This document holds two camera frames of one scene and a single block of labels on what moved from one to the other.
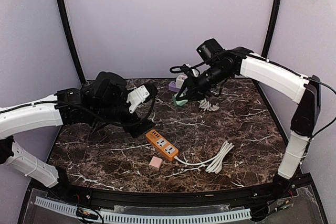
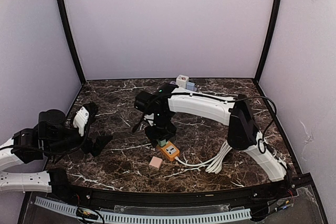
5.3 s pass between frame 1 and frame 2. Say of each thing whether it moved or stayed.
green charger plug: moved
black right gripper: moved
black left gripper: moved
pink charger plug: stayed
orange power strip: stayed
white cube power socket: stayed
